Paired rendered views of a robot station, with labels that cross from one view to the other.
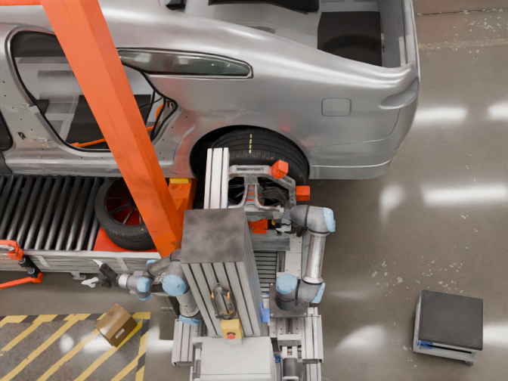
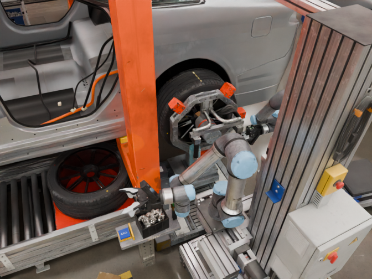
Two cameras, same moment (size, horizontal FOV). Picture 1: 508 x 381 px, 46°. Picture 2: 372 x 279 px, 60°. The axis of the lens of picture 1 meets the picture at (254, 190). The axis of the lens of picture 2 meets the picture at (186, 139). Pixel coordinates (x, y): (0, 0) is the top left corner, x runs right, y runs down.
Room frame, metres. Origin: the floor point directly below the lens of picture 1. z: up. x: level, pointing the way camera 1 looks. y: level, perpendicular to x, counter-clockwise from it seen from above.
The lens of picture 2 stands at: (0.72, 1.25, 2.44)
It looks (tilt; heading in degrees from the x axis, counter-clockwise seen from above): 42 degrees down; 324
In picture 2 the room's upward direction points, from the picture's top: 2 degrees clockwise
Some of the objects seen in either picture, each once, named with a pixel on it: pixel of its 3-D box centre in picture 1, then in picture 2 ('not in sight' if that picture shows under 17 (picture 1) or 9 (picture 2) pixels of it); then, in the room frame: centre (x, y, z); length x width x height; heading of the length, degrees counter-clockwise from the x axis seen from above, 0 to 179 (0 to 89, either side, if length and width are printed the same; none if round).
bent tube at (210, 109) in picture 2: (265, 193); (225, 110); (2.06, -0.07, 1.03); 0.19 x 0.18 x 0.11; 168
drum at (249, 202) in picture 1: (253, 202); (207, 128); (2.13, 0.02, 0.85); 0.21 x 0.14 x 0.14; 168
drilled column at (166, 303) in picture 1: (165, 297); (146, 246); (1.88, 0.74, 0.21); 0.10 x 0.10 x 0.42; 78
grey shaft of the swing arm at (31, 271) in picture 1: (25, 264); not in sight; (2.29, 1.75, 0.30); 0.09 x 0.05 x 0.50; 78
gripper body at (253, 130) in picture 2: (300, 224); (254, 131); (1.90, -0.25, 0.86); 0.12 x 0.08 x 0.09; 78
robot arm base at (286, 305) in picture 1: (287, 295); not in sight; (1.44, -0.09, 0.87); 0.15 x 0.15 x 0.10
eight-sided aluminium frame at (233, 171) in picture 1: (254, 193); (203, 123); (2.20, 0.00, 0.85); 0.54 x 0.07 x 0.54; 78
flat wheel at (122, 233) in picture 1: (141, 205); (91, 178); (2.57, 0.85, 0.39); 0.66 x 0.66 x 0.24
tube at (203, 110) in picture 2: (233, 193); (200, 117); (2.10, 0.12, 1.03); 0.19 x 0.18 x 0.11; 168
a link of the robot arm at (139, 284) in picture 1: (138, 283); (182, 194); (1.49, 0.69, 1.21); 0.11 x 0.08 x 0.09; 67
